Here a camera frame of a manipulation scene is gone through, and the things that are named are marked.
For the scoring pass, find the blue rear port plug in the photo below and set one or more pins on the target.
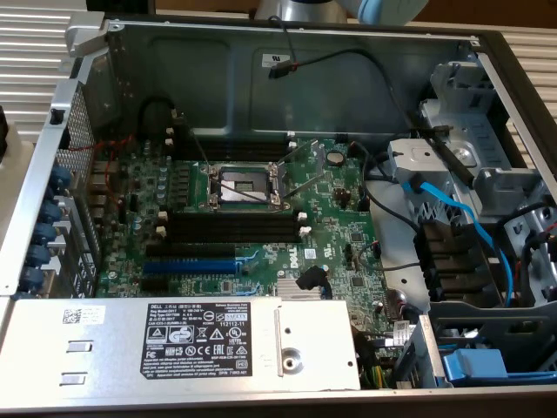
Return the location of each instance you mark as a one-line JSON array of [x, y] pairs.
[[32, 278], [52, 210], [39, 254], [59, 177], [44, 233]]

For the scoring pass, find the blue plastic latch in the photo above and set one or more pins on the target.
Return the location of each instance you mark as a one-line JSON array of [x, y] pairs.
[[474, 366]]

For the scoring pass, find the white QR code sticker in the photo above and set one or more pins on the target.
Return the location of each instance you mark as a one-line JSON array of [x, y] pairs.
[[82, 315]]

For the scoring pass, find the blue expansion slot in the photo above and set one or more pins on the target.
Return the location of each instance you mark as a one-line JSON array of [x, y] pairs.
[[191, 266]]

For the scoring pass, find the green motherboard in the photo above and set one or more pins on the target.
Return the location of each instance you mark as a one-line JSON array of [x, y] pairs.
[[330, 226]]

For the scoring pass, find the CPU socket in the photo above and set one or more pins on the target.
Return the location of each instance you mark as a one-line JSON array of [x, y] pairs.
[[237, 185]]

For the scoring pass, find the long black expansion slot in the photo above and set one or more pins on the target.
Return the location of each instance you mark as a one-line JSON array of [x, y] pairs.
[[191, 250]]

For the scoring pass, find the black box behind case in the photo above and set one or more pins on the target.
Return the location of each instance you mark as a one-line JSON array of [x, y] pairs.
[[119, 5]]

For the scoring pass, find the silver metal disk bay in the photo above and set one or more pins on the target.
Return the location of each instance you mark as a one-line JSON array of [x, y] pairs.
[[478, 183]]

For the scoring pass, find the dark gray drive cage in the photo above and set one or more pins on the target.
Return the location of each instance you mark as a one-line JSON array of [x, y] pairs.
[[491, 322]]

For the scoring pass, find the RAM memory stick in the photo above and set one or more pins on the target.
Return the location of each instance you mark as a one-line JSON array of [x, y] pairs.
[[235, 219]]

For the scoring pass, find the silver metal bracket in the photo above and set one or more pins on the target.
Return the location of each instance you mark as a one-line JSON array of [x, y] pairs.
[[85, 35]]

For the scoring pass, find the silver finned chipset heatsink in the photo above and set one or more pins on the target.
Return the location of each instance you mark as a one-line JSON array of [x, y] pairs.
[[300, 291]]

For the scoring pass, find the black ribbed plastic shroud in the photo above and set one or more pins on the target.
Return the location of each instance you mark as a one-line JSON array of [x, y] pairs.
[[457, 261]]

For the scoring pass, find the silver power supply unit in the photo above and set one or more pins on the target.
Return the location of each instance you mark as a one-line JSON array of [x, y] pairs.
[[109, 348]]

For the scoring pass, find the black power supply label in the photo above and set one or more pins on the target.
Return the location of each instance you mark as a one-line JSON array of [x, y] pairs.
[[196, 339]]

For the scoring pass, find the metal socket cover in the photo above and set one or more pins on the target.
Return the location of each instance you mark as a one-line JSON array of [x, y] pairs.
[[304, 161]]

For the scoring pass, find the black RAM slot white clips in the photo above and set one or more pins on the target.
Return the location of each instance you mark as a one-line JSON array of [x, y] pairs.
[[235, 138], [235, 152], [235, 233]]

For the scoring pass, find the open gray PC case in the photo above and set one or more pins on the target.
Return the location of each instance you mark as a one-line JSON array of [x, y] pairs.
[[304, 100]]

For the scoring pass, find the round coin battery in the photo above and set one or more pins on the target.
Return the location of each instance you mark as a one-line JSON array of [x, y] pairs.
[[335, 157]]

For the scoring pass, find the thin metal locking lever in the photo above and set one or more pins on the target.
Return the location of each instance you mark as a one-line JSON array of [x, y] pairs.
[[200, 148]]

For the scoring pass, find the short black expansion slot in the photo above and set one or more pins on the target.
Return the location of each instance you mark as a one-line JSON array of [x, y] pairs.
[[155, 285]]

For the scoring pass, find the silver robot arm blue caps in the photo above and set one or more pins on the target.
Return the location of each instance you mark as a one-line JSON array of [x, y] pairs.
[[270, 11]]

